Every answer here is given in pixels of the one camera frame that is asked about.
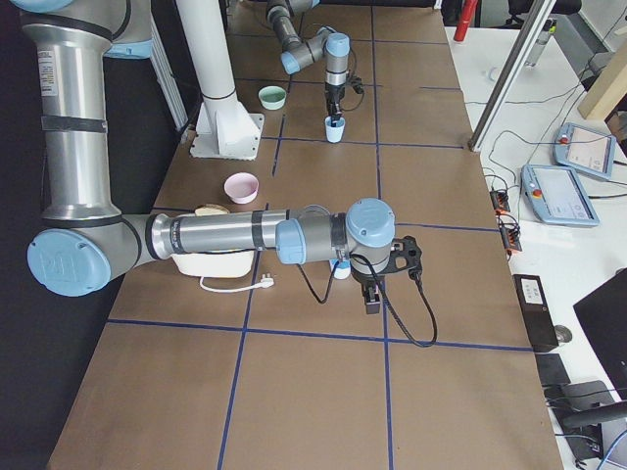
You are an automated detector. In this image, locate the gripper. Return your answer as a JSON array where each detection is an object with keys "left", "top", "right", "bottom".
[
  {"left": 324, "top": 82, "right": 346, "bottom": 127},
  {"left": 351, "top": 261, "right": 386, "bottom": 314}
]

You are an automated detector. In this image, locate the light blue cup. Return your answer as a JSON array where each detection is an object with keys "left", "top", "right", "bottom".
[
  {"left": 324, "top": 117, "right": 346, "bottom": 143},
  {"left": 329, "top": 259, "right": 351, "bottom": 280}
]

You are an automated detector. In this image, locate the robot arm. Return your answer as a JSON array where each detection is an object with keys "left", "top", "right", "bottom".
[
  {"left": 265, "top": 0, "right": 351, "bottom": 128},
  {"left": 10, "top": 1, "right": 400, "bottom": 313}
]

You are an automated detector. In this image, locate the green bowl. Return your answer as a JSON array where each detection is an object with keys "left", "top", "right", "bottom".
[{"left": 258, "top": 85, "right": 287, "bottom": 111}]

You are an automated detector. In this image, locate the pink bowl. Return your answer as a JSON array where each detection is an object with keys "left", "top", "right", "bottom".
[{"left": 223, "top": 172, "right": 260, "bottom": 205}]

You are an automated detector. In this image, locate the cream toaster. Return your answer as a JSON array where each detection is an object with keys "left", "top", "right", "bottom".
[{"left": 171, "top": 251, "right": 254, "bottom": 278}]

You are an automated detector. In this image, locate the black box with label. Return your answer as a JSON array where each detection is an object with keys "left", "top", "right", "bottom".
[{"left": 512, "top": 274, "right": 558, "bottom": 353}]

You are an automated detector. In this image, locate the bread slice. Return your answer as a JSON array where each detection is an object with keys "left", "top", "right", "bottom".
[{"left": 194, "top": 204, "right": 230, "bottom": 216}]

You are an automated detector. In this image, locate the red cylinder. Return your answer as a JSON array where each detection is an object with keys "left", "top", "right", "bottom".
[{"left": 453, "top": 0, "right": 478, "bottom": 43}]

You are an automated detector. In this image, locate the near teach pendant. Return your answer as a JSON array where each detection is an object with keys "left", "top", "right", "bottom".
[{"left": 520, "top": 164, "right": 600, "bottom": 227}]

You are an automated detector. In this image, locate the teach pendant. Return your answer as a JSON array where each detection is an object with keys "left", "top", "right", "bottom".
[
  {"left": 520, "top": 164, "right": 600, "bottom": 227},
  {"left": 554, "top": 122, "right": 617, "bottom": 180}
]

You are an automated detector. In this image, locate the black monitor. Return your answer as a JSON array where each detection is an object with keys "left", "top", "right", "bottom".
[{"left": 574, "top": 275, "right": 626, "bottom": 399}]

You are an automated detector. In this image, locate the far teach pendant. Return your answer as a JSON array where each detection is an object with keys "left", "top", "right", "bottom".
[{"left": 554, "top": 122, "right": 617, "bottom": 180}]

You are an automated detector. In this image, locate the black camera cable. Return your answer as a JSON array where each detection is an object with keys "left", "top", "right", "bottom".
[{"left": 293, "top": 258, "right": 438, "bottom": 349}]

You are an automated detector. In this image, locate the white camera post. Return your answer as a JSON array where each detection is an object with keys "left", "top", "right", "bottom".
[{"left": 176, "top": 0, "right": 265, "bottom": 161}]

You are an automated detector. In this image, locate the aluminium frame post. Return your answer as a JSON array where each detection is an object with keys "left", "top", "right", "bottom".
[{"left": 468, "top": 0, "right": 556, "bottom": 152}]

